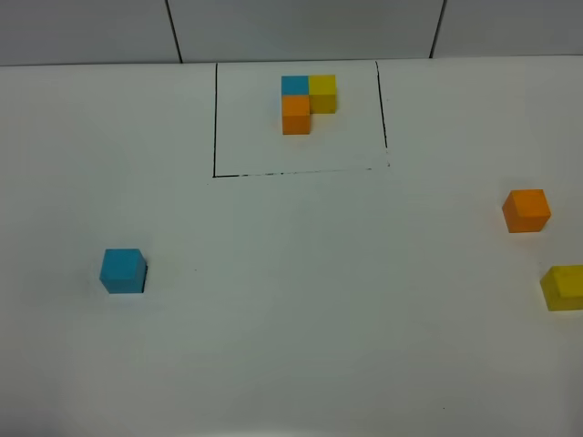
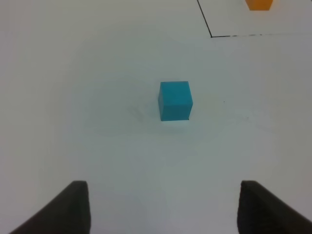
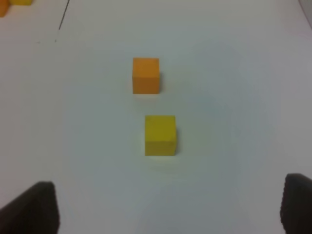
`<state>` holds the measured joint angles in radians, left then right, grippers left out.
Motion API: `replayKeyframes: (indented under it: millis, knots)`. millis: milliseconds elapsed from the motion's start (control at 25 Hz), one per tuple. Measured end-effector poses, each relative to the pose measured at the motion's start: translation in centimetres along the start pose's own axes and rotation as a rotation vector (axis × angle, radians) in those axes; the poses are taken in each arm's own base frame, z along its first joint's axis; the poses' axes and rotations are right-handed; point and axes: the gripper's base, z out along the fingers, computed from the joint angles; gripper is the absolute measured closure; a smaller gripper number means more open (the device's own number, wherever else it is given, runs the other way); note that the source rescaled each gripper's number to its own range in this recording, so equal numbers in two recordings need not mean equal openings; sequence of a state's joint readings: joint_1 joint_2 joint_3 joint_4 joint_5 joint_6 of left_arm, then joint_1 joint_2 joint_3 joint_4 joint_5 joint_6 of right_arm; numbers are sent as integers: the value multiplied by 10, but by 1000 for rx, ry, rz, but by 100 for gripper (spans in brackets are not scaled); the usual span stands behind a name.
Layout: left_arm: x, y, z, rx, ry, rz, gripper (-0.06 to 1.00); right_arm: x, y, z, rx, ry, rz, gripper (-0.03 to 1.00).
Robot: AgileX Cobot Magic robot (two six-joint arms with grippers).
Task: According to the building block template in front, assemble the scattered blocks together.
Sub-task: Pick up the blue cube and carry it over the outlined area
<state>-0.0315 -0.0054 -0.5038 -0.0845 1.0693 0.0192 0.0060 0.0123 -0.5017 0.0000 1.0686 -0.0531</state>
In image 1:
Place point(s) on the orange template cube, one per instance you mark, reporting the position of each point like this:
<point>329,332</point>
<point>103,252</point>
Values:
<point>295,115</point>

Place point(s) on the blue template cube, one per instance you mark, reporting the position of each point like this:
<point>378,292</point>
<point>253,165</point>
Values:
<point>295,86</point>

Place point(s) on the yellow template cube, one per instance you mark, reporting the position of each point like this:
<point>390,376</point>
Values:
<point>323,94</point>

